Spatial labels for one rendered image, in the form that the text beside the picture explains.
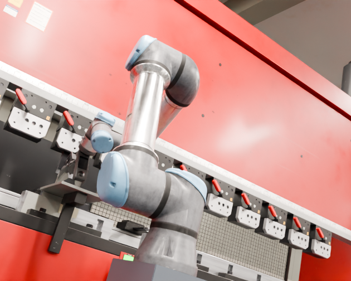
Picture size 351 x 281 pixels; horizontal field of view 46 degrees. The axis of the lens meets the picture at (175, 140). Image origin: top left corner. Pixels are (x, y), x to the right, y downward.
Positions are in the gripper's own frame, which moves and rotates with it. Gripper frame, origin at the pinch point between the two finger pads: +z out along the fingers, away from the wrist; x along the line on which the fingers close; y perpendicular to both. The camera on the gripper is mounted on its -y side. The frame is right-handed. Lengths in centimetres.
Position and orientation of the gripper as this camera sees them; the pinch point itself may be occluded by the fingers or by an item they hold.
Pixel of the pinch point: (63, 190)
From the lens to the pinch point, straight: 168.5
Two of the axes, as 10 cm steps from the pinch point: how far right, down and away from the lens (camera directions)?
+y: -2.6, -4.5, 8.5
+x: -8.0, -3.9, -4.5
